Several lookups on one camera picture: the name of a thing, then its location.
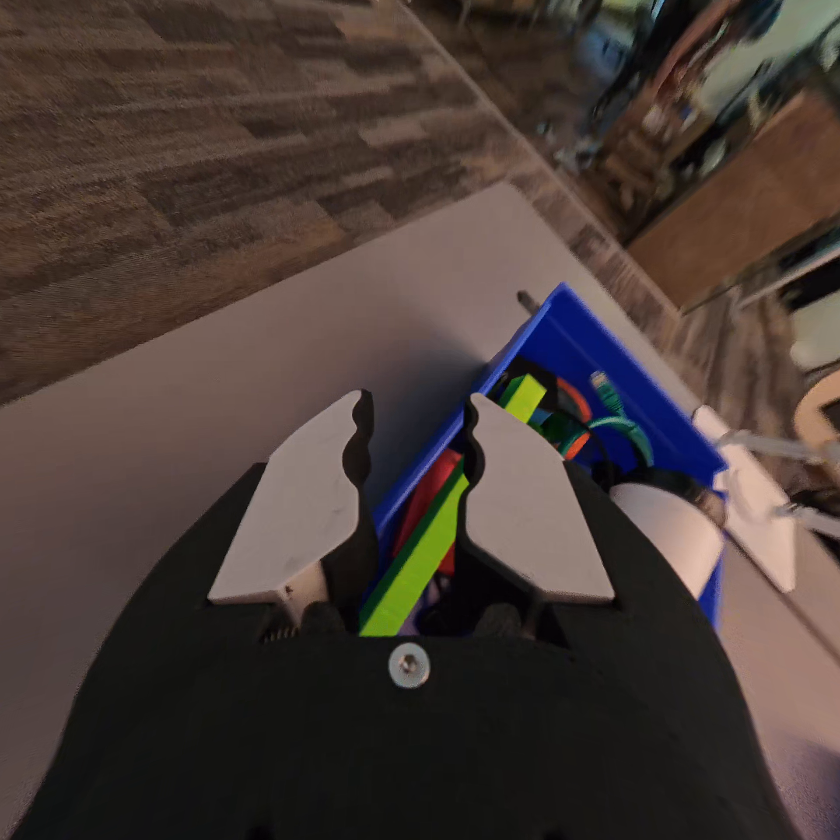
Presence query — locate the blue plastic bin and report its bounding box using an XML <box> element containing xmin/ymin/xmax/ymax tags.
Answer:
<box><xmin>360</xmin><ymin>282</ymin><xmax>728</xmax><ymax>637</ymax></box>

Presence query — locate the orange ring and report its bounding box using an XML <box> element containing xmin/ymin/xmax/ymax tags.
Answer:
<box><xmin>556</xmin><ymin>377</ymin><xmax>593</xmax><ymax>460</ymax></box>

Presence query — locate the white paper roll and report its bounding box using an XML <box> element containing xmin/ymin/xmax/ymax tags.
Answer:
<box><xmin>609</xmin><ymin>482</ymin><xmax>726</xmax><ymax>599</ymax></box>

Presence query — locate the green segmented bar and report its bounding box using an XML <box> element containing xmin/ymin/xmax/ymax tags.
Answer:
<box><xmin>357</xmin><ymin>374</ymin><xmax>550</xmax><ymax>639</ymax></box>

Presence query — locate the teal network cable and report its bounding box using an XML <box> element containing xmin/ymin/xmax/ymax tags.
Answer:
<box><xmin>587</xmin><ymin>371</ymin><xmax>655</xmax><ymax>468</ymax></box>

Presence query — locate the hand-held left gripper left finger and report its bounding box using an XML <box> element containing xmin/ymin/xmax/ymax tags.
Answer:
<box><xmin>207</xmin><ymin>390</ymin><xmax>382</xmax><ymax>624</ymax></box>

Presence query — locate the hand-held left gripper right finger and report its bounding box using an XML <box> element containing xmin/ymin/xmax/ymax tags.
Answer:
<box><xmin>461</xmin><ymin>392</ymin><xmax>618</xmax><ymax>637</ymax></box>

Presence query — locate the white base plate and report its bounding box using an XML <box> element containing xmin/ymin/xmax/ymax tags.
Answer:
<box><xmin>692</xmin><ymin>403</ymin><xmax>798</xmax><ymax>595</ymax></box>

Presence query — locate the red plastic piece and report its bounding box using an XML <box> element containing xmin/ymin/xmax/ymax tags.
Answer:
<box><xmin>392</xmin><ymin>448</ymin><xmax>463</xmax><ymax>575</ymax></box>

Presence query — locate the black cable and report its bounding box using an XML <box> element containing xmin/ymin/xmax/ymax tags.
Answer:
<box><xmin>518</xmin><ymin>357</ymin><xmax>710</xmax><ymax>500</ymax></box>

